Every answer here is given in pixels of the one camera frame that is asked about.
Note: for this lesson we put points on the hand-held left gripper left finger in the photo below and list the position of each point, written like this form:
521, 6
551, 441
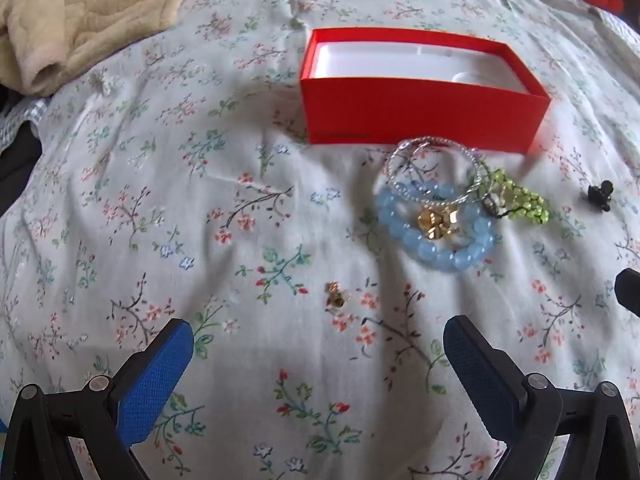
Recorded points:
150, 390

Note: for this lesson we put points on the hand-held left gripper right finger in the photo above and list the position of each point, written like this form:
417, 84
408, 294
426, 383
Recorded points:
480, 380

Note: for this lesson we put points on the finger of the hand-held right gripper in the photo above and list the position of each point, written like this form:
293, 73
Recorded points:
630, 290

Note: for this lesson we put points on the black flower earring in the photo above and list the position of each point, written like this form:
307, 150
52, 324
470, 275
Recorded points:
600, 194

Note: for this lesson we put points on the small gold earring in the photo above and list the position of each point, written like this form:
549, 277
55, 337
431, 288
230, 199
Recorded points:
336, 297

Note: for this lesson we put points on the red jewelry box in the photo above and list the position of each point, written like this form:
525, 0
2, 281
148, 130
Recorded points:
400, 110

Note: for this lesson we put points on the floral bed sheet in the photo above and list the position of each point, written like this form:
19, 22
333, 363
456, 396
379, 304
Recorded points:
200, 210

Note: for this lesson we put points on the dark cloth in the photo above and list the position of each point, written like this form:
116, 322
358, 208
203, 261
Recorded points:
15, 160

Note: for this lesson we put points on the grey checked bed cover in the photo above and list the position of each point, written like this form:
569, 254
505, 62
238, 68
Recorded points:
20, 117

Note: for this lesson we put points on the beige fleece blanket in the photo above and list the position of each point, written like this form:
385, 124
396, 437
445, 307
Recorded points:
75, 10

